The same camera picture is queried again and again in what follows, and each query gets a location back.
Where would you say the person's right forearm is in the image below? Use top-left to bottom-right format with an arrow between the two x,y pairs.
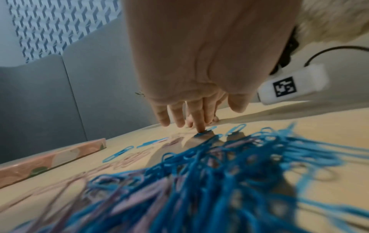
297,0 -> 369,44

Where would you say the white marker tag device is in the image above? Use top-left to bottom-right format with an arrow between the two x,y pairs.
256,63 -> 329,105

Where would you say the pile of blue pink paperclips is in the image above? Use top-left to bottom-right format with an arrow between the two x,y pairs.
0,122 -> 369,233

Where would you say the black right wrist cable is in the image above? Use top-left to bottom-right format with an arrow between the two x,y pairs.
304,45 -> 369,68

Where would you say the grey high-back sofa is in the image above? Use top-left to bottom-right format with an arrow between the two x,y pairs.
0,15 -> 162,164

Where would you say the pink floral tin lid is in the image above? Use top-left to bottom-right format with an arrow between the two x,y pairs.
0,138 -> 107,189

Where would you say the right wrist marker band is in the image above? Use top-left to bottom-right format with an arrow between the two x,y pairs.
269,26 -> 299,76

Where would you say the person's left hand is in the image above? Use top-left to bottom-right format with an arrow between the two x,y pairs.
121,0 -> 302,135

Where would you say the person's right hand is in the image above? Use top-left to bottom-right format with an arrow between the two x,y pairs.
184,92 -> 229,129

